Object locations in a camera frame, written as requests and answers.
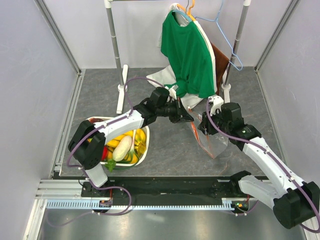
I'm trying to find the clear zip top bag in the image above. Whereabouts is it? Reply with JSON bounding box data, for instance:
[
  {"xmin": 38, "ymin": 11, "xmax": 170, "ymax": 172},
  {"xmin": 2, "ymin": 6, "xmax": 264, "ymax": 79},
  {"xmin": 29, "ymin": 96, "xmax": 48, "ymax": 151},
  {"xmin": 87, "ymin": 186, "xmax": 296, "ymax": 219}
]
[{"xmin": 187, "ymin": 106, "xmax": 228, "ymax": 159}]

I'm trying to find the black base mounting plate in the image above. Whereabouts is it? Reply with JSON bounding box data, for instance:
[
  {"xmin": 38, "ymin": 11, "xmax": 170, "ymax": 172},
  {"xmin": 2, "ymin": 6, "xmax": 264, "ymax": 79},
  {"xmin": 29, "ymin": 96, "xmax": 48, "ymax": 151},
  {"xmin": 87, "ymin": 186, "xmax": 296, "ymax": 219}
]
[{"xmin": 81, "ymin": 176, "xmax": 254, "ymax": 205}]

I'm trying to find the orange hanger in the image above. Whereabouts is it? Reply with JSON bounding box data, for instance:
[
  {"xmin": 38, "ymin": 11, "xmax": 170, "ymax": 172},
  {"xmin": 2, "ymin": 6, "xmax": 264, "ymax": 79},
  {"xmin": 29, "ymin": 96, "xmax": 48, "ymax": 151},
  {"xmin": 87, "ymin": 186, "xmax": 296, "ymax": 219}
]
[{"xmin": 185, "ymin": 0, "xmax": 196, "ymax": 21}]

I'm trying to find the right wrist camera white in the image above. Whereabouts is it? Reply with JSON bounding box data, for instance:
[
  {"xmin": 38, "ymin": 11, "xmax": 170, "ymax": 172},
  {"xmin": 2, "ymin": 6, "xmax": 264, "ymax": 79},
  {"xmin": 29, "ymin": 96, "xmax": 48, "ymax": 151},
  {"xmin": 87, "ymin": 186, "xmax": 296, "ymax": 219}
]
[{"xmin": 208, "ymin": 95, "xmax": 224, "ymax": 116}]

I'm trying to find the clothes rack left pole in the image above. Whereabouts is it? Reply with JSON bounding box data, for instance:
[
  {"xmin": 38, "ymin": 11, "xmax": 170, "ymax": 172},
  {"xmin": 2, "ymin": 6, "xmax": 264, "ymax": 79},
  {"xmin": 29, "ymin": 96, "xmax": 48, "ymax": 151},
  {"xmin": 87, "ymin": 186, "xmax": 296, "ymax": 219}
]
[{"xmin": 104, "ymin": 0, "xmax": 129, "ymax": 115}]

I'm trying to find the clothes rack pole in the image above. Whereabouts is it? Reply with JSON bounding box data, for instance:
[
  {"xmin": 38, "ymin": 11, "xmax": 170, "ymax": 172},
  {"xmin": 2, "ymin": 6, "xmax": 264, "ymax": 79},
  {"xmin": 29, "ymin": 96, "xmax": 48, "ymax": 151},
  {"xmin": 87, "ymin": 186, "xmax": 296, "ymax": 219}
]
[
  {"xmin": 104, "ymin": 0, "xmax": 129, "ymax": 115},
  {"xmin": 221, "ymin": 0, "xmax": 251, "ymax": 103}
]

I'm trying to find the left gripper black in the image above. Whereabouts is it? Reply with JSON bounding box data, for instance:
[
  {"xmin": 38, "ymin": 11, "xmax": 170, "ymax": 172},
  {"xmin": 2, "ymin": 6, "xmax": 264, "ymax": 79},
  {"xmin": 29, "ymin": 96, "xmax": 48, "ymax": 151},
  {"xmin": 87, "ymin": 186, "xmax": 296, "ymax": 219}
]
[{"xmin": 156, "ymin": 97, "xmax": 194, "ymax": 124}]

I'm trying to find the blue wire hanger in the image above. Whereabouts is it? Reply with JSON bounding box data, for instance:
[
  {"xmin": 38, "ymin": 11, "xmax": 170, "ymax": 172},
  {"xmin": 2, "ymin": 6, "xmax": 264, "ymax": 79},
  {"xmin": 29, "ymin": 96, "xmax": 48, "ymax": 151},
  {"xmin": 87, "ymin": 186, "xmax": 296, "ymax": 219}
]
[{"xmin": 194, "ymin": 0, "xmax": 244, "ymax": 71}]

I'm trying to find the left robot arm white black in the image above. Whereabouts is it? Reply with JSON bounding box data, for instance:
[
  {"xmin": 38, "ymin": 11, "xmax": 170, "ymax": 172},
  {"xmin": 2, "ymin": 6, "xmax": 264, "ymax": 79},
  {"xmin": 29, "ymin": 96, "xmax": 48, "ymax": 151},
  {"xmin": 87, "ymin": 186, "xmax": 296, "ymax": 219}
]
[{"xmin": 68, "ymin": 87, "xmax": 194, "ymax": 197}]

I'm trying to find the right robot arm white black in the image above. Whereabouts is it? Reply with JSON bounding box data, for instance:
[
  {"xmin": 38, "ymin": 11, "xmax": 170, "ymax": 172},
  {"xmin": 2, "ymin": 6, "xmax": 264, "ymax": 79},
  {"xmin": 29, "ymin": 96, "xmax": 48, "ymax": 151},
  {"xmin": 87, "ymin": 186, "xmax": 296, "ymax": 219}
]
[{"xmin": 198, "ymin": 96, "xmax": 320, "ymax": 229}]

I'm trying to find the yellow toy banana bunch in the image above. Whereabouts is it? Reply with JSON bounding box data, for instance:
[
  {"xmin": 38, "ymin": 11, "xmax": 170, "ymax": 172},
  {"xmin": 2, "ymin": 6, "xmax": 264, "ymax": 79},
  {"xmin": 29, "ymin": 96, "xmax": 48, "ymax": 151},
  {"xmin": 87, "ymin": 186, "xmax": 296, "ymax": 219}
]
[{"xmin": 103, "ymin": 128, "xmax": 147, "ymax": 164}]

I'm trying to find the blue white cable duct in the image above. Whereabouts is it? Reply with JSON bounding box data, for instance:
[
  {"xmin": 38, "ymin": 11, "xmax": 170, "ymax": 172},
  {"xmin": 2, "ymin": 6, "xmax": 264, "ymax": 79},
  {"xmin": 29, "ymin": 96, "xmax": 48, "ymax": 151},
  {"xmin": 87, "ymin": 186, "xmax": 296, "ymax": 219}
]
[{"xmin": 46, "ymin": 199, "xmax": 235, "ymax": 211}]

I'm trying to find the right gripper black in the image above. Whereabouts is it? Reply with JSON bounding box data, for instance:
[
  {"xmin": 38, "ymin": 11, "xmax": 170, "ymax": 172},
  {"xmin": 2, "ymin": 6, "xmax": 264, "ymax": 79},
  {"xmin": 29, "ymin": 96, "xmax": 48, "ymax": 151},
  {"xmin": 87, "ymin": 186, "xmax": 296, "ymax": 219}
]
[{"xmin": 197, "ymin": 107, "xmax": 231, "ymax": 136}]

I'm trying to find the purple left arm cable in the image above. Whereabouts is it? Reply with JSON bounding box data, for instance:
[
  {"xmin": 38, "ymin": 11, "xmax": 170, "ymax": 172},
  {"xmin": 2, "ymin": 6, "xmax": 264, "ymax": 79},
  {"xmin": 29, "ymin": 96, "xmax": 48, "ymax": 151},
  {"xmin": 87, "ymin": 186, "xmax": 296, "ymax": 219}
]
[{"xmin": 67, "ymin": 76, "xmax": 166, "ymax": 176}]

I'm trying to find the brown toy food piece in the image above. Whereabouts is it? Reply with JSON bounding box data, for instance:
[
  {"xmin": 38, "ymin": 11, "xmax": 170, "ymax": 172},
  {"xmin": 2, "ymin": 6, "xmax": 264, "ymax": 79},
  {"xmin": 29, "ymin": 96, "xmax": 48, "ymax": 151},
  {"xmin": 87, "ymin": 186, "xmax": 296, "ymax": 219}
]
[{"xmin": 89, "ymin": 117, "xmax": 104, "ymax": 123}]

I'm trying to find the green T-shirt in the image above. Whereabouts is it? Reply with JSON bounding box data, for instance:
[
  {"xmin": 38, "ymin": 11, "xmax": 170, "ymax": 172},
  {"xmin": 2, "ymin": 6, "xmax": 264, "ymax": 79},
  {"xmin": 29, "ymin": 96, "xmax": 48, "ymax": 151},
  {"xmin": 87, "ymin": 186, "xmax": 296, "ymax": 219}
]
[{"xmin": 160, "ymin": 11, "xmax": 217, "ymax": 98}]

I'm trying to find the red toy apple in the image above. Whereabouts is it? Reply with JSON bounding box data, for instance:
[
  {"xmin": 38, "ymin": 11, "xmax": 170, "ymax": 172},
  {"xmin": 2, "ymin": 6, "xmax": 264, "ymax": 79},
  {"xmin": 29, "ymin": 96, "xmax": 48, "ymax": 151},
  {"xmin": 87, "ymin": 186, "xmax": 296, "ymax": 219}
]
[{"xmin": 101, "ymin": 146, "xmax": 109, "ymax": 162}]

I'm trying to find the clothes rack right pole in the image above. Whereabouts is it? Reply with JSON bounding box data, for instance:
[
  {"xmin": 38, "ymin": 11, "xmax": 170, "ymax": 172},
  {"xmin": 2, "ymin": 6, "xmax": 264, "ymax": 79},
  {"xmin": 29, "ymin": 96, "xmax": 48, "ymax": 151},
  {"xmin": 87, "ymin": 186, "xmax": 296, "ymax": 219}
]
[{"xmin": 221, "ymin": 0, "xmax": 251, "ymax": 103}]

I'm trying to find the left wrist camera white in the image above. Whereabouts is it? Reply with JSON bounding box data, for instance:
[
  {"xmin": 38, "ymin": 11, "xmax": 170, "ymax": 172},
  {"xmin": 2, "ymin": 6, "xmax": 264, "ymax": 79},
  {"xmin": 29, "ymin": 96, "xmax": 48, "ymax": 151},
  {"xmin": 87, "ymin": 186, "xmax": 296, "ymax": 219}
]
[{"xmin": 165, "ymin": 85, "xmax": 177, "ymax": 100}]

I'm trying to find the white toy radish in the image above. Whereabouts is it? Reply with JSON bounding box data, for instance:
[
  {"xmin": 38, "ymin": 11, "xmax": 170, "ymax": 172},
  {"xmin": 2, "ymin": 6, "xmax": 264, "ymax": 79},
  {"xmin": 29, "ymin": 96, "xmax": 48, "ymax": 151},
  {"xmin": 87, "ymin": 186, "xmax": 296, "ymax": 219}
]
[{"xmin": 112, "ymin": 135, "xmax": 132, "ymax": 162}]

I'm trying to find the brown cloth garment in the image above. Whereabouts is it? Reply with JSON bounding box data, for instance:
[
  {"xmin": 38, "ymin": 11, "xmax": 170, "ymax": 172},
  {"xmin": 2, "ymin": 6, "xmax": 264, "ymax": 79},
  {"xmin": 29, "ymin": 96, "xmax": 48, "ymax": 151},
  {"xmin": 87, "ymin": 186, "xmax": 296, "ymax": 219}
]
[{"xmin": 211, "ymin": 42, "xmax": 229, "ymax": 95}]

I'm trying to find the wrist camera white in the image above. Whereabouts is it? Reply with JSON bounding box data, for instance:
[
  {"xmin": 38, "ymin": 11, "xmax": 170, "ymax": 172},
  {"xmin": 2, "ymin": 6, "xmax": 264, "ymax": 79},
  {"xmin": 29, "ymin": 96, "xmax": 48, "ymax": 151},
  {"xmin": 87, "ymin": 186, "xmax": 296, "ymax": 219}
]
[
  {"xmin": 208, "ymin": 95, "xmax": 224, "ymax": 116},
  {"xmin": 165, "ymin": 85, "xmax": 177, "ymax": 100}
]

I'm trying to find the white cloth garment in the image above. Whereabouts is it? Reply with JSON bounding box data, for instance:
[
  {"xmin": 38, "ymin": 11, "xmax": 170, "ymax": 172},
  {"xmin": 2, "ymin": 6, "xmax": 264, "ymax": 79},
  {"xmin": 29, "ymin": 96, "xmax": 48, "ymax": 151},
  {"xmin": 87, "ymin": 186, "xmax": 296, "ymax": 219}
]
[{"xmin": 146, "ymin": 65, "xmax": 203, "ymax": 110}]

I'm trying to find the green toy scallion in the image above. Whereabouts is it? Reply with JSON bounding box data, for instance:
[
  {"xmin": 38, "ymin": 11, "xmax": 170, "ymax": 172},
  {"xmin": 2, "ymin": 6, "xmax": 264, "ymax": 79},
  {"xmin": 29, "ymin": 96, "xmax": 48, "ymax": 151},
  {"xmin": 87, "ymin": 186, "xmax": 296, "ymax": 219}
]
[{"xmin": 104, "ymin": 146, "xmax": 140, "ymax": 172}]

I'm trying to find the white plastic food basket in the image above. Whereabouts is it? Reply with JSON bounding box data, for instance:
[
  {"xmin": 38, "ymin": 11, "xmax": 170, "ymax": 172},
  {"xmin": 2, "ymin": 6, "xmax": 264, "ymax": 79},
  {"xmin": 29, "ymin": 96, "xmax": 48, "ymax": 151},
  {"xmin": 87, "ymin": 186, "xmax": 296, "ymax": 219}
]
[{"xmin": 100, "ymin": 126, "xmax": 150, "ymax": 170}]

